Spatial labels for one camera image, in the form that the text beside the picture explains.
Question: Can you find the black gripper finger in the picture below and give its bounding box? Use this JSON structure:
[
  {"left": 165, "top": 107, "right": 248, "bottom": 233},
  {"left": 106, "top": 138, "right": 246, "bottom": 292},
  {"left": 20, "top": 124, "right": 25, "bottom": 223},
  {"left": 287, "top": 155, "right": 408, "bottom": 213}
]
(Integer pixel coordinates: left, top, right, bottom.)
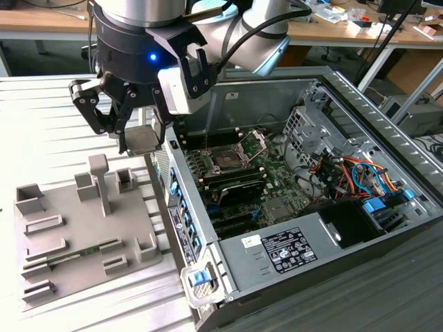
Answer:
[
  {"left": 150, "top": 86, "right": 174, "bottom": 147},
  {"left": 68, "top": 78, "right": 137, "bottom": 156}
]

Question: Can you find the CPU with silver top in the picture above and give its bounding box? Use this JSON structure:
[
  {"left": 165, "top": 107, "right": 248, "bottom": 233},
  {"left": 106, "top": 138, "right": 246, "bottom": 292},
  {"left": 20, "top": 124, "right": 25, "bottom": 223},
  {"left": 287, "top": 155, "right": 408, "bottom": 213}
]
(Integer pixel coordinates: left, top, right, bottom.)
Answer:
[{"left": 123, "top": 124, "right": 164, "bottom": 156}]

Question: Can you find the CPU socket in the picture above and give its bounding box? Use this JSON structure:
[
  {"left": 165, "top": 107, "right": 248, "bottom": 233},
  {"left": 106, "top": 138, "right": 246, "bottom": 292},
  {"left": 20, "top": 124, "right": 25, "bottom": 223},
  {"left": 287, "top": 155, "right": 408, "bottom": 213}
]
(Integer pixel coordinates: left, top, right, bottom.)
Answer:
[{"left": 206, "top": 147, "right": 250, "bottom": 174}]

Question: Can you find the open grey PC case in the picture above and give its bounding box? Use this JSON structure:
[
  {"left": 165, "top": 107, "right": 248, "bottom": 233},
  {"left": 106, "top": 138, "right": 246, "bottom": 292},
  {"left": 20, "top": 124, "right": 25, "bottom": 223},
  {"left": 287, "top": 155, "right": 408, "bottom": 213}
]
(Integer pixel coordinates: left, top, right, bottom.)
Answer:
[{"left": 138, "top": 65, "right": 443, "bottom": 331}]

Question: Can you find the black graphics card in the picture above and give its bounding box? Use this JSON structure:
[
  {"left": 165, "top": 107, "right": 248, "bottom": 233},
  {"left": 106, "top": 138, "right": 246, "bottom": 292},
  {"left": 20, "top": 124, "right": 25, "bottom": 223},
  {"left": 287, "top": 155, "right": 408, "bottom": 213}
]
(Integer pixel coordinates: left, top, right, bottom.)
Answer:
[{"left": 217, "top": 178, "right": 267, "bottom": 208}]

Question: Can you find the grey parts rack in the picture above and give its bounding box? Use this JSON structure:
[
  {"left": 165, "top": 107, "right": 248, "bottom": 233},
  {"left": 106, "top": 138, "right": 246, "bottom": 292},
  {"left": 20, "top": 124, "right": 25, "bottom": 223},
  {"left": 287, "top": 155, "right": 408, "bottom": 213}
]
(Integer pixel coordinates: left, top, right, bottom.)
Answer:
[{"left": 12, "top": 154, "right": 163, "bottom": 312}]

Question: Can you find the green motherboard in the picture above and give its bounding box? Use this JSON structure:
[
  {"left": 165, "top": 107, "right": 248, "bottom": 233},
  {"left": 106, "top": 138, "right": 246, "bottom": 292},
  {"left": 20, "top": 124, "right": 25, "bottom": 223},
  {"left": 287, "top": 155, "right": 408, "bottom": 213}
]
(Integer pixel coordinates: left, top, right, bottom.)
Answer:
[{"left": 183, "top": 127, "right": 312, "bottom": 239}]

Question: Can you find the silver chipset heatsink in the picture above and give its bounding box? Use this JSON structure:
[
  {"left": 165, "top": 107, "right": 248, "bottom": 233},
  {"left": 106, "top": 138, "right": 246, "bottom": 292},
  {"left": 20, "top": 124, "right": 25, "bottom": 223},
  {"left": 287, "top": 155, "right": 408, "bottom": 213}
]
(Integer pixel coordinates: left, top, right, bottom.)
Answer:
[{"left": 264, "top": 199, "right": 295, "bottom": 222}]

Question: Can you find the grey metal drive cage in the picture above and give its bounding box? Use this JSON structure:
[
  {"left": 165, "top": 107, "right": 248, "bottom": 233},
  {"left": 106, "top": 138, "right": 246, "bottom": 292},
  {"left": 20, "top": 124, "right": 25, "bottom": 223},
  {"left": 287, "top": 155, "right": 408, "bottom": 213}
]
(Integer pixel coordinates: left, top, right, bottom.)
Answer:
[{"left": 282, "top": 105, "right": 347, "bottom": 167}]

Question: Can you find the green RAM stick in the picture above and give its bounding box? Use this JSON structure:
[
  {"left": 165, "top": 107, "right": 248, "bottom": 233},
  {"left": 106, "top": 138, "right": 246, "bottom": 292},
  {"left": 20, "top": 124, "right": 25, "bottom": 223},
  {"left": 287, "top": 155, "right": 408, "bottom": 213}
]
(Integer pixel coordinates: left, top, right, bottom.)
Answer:
[{"left": 48, "top": 241, "right": 118, "bottom": 268}]

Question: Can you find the blue case latch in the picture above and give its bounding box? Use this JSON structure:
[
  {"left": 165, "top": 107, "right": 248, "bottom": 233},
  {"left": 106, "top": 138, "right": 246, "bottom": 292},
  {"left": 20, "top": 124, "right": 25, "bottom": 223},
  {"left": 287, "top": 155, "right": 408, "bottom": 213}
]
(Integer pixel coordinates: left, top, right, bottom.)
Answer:
[{"left": 189, "top": 271, "right": 210, "bottom": 288}]

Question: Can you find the grey power supply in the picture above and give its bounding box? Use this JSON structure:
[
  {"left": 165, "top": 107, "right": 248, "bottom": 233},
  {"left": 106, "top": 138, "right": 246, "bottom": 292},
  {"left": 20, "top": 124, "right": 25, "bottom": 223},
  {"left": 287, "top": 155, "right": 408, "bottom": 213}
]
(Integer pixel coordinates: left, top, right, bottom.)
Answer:
[{"left": 216, "top": 211, "right": 342, "bottom": 293}]

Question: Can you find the wooden desk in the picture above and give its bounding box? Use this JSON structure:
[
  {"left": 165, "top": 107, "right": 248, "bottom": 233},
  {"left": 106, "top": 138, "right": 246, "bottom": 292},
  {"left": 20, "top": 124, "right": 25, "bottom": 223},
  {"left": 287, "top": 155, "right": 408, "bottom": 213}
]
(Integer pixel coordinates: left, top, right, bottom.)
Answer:
[{"left": 0, "top": 0, "right": 443, "bottom": 84}]

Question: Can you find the black fan shroud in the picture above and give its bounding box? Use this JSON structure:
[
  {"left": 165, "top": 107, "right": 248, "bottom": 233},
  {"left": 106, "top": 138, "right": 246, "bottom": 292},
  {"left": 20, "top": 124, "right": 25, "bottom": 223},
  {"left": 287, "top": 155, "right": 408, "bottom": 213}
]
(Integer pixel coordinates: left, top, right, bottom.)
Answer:
[{"left": 304, "top": 200, "right": 385, "bottom": 250}]

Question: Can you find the small white box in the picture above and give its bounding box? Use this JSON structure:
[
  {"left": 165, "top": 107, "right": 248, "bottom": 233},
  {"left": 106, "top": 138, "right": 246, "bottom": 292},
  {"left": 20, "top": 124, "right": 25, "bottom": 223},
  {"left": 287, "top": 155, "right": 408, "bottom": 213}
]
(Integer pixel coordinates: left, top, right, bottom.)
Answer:
[{"left": 347, "top": 19, "right": 381, "bottom": 36}]

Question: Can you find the blue plastic disk carrier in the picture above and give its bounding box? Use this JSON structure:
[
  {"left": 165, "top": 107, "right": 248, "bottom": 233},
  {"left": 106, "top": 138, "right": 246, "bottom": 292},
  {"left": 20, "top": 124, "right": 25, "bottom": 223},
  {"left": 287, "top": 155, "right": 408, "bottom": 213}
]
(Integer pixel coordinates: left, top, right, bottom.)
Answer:
[{"left": 361, "top": 196, "right": 387, "bottom": 217}]

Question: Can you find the black slanted pole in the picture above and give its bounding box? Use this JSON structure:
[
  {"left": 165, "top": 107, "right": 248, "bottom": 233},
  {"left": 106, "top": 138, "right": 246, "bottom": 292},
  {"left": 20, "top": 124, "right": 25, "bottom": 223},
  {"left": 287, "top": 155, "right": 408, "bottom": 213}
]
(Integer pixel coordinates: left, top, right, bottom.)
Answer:
[{"left": 355, "top": 0, "right": 418, "bottom": 84}]

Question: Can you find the grey computer box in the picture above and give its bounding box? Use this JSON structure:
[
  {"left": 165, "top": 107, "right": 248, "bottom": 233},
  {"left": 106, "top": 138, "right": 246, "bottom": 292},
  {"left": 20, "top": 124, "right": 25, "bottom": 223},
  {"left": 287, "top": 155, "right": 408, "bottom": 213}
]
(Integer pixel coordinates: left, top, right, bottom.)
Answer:
[{"left": 380, "top": 96, "right": 443, "bottom": 139}]

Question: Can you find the metal socket cover frame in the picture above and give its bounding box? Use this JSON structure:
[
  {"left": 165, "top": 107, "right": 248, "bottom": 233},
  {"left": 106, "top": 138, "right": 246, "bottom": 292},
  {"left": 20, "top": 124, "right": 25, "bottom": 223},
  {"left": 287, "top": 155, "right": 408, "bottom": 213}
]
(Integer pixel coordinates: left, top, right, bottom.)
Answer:
[{"left": 235, "top": 128, "right": 268, "bottom": 164}]

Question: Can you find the black camera cable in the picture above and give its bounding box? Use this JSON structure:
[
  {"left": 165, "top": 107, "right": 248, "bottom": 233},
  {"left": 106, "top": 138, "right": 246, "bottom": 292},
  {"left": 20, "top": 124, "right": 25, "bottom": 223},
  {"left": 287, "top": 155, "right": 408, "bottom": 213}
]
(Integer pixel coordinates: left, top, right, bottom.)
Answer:
[{"left": 207, "top": 0, "right": 314, "bottom": 82}]

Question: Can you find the power wire bundle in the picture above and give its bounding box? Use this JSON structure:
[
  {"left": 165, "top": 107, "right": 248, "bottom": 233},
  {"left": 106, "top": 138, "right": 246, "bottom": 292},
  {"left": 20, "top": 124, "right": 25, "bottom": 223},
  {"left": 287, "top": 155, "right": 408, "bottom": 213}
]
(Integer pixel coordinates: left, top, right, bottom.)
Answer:
[{"left": 309, "top": 155, "right": 351, "bottom": 201}]

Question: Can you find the blue wire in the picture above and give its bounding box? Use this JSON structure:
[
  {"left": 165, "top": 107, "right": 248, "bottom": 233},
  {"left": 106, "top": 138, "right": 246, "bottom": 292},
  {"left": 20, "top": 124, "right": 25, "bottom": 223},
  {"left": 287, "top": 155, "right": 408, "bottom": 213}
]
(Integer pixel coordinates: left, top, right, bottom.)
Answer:
[{"left": 350, "top": 159, "right": 390, "bottom": 196}]

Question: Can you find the orange wire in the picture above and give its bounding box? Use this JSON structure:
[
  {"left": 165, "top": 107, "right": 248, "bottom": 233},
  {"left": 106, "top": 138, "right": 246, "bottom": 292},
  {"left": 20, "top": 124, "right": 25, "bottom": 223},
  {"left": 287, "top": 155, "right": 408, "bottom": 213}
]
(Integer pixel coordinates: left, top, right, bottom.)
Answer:
[{"left": 341, "top": 156, "right": 401, "bottom": 193}]

